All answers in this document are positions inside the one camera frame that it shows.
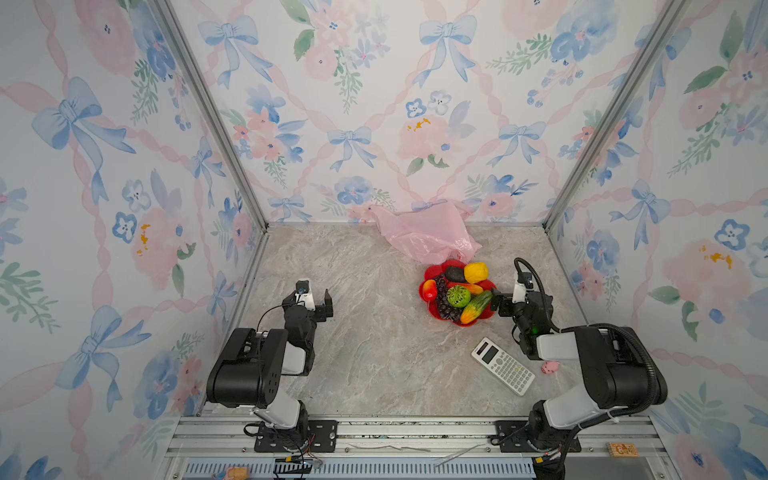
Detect green kiwi half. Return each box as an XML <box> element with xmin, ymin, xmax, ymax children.
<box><xmin>446</xmin><ymin>285</ymin><xmax>472</xmax><ymax>309</ymax></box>

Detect pink plastic bag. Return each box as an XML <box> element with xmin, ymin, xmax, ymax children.
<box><xmin>372</xmin><ymin>201</ymin><xmax>482</xmax><ymax>265</ymax></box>

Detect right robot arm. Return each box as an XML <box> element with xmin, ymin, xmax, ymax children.
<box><xmin>491</xmin><ymin>287</ymin><xmax>668</xmax><ymax>453</ymax></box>

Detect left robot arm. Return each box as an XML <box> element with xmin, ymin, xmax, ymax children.
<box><xmin>206</xmin><ymin>280</ymin><xmax>334</xmax><ymax>436</ymax></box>

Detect green yellow cucumber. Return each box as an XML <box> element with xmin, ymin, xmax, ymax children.
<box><xmin>460</xmin><ymin>291</ymin><xmax>493</xmax><ymax>325</ymax></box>

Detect orange red chili pepper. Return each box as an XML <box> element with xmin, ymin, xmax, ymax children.
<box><xmin>448</xmin><ymin>282</ymin><xmax>484</xmax><ymax>296</ymax></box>

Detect small pink toy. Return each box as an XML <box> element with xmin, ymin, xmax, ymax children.
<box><xmin>541</xmin><ymin>361</ymin><xmax>560</xmax><ymax>375</ymax></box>

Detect dark avocado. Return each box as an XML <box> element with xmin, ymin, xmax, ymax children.
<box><xmin>444</xmin><ymin>266</ymin><xmax>467</xmax><ymax>284</ymax></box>

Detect white scientific calculator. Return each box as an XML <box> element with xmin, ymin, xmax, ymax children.
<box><xmin>471</xmin><ymin>337</ymin><xmax>535</xmax><ymax>397</ymax></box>

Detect dark purple grape bunch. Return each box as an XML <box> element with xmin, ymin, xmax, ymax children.
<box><xmin>434</xmin><ymin>275</ymin><xmax>463</xmax><ymax>324</ymax></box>

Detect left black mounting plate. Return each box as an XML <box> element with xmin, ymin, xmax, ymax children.
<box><xmin>253</xmin><ymin>420</ymin><xmax>338</xmax><ymax>454</ymax></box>

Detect black mounting plate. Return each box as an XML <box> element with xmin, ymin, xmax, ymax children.
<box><xmin>253</xmin><ymin>420</ymin><xmax>338</xmax><ymax>454</ymax></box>
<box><xmin>491</xmin><ymin>420</ymin><xmax>569</xmax><ymax>454</ymax></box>

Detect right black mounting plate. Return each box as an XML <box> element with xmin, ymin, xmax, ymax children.
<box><xmin>491</xmin><ymin>420</ymin><xmax>569</xmax><ymax>454</ymax></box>

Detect small wooden block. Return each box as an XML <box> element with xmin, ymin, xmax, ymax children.
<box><xmin>608</xmin><ymin>442</ymin><xmax>640</xmax><ymax>458</ymax></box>

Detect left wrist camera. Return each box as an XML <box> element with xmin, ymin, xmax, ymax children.
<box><xmin>295</xmin><ymin>279</ymin><xmax>315</xmax><ymax>311</ymax></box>

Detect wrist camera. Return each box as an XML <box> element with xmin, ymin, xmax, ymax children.
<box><xmin>512</xmin><ymin>271</ymin><xmax>535</xmax><ymax>303</ymax></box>
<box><xmin>295</xmin><ymin>279</ymin><xmax>315</xmax><ymax>311</ymax></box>

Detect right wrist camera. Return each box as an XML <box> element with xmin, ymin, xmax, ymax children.
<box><xmin>512</xmin><ymin>271</ymin><xmax>535</xmax><ymax>303</ymax></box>

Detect black corrugated cable conduit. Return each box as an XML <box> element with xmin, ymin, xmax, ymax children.
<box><xmin>513</xmin><ymin>257</ymin><xmax>668</xmax><ymax>415</ymax></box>

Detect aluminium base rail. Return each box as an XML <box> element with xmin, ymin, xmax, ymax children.
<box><xmin>155</xmin><ymin>414</ymin><xmax>681</xmax><ymax>479</ymax></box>

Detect orange object at rail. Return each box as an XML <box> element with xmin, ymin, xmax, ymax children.
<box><xmin>222</xmin><ymin>467</ymin><xmax>249</xmax><ymax>480</ymax></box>

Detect left corner aluminium post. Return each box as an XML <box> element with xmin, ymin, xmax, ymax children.
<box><xmin>148</xmin><ymin>0</ymin><xmax>268</xmax><ymax>234</ymax></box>

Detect corner aluminium post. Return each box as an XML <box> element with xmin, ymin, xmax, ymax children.
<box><xmin>148</xmin><ymin>0</ymin><xmax>268</xmax><ymax>234</ymax></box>
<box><xmin>542</xmin><ymin>0</ymin><xmax>689</xmax><ymax>234</ymax></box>

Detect right corner aluminium post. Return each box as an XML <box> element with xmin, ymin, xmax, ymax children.
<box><xmin>542</xmin><ymin>0</ymin><xmax>689</xmax><ymax>234</ymax></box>

